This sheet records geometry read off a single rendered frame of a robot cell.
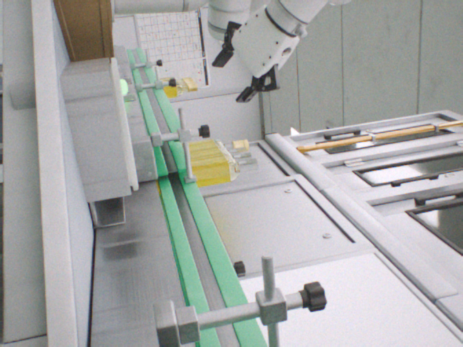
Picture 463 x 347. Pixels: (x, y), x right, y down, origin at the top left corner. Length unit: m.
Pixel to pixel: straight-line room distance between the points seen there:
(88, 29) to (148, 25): 6.00
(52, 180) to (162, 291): 0.21
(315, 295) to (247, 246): 0.67
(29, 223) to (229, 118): 6.73
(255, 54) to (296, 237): 0.47
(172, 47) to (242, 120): 1.45
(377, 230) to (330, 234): 0.11
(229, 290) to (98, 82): 0.39
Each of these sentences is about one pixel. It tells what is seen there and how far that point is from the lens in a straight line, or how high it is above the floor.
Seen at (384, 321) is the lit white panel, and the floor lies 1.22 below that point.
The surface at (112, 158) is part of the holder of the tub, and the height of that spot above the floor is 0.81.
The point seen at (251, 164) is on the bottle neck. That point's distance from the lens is 1.29.
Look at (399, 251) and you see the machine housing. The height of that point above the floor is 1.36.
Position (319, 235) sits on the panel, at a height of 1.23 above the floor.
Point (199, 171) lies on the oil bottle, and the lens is 1.25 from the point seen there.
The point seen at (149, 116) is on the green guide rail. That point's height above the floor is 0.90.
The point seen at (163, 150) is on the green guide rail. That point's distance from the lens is 1.31.
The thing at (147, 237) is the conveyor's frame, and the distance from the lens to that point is 0.88.
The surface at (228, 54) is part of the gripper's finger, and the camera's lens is 1.01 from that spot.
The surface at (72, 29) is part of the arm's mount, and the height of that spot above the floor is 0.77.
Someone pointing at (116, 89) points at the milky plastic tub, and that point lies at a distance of 0.87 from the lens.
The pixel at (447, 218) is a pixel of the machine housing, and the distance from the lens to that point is 1.42.
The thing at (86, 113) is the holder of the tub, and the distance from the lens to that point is 0.88.
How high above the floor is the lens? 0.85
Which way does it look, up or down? 10 degrees up
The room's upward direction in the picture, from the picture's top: 80 degrees clockwise
